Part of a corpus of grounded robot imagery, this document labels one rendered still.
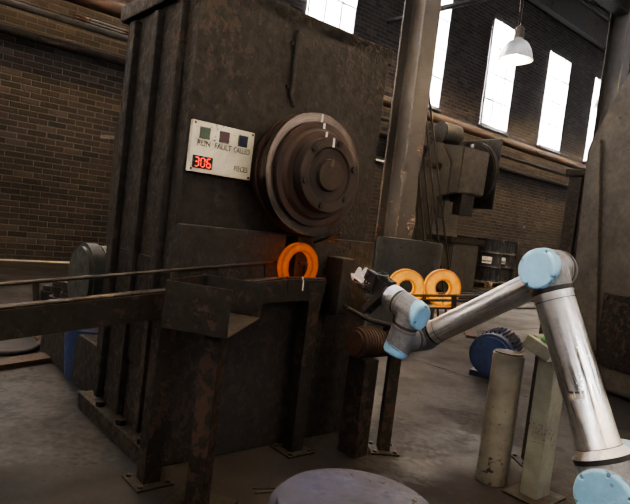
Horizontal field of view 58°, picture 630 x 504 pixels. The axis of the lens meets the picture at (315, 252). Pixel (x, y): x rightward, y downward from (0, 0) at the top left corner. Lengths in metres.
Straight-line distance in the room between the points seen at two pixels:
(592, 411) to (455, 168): 8.56
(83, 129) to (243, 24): 6.10
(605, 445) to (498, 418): 0.74
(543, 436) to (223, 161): 1.55
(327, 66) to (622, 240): 2.64
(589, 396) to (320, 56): 1.61
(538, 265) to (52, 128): 7.07
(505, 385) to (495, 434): 0.20
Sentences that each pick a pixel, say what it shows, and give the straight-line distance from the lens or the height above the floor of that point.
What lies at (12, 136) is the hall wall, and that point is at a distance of 8.00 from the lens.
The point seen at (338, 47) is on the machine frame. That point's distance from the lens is 2.55.
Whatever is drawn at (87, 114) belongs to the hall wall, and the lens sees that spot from 8.26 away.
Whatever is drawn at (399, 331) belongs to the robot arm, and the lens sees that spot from 1.99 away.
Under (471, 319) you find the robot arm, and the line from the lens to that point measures 2.00.
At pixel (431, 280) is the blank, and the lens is 2.45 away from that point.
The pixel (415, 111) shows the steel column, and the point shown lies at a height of 2.28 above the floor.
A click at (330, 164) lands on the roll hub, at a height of 1.15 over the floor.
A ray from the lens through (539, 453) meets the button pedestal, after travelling 2.39.
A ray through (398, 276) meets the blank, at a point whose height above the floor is 0.75.
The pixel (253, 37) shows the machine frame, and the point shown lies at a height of 1.59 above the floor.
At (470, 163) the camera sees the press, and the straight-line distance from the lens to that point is 10.17.
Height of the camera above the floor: 0.93
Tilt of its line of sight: 3 degrees down
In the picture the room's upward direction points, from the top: 7 degrees clockwise
